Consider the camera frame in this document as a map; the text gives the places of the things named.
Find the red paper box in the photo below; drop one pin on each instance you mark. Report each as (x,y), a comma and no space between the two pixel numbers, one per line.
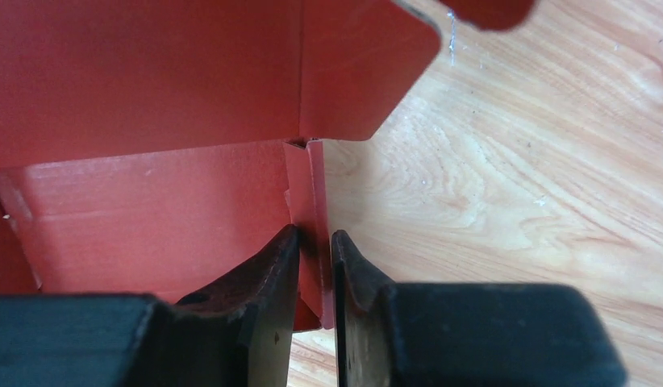
(153,146)

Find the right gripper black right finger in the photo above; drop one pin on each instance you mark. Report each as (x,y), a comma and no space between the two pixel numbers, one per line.
(391,333)

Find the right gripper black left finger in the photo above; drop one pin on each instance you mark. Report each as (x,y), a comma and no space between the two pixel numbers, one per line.
(235,331)

